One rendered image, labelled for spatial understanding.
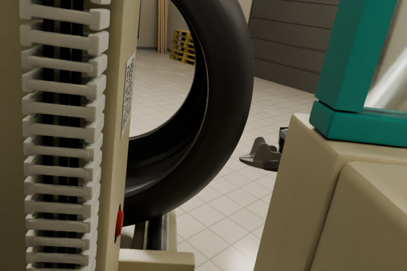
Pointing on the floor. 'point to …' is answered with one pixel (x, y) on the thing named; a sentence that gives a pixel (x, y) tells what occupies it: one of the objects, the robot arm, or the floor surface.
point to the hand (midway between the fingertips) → (244, 161)
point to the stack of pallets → (186, 48)
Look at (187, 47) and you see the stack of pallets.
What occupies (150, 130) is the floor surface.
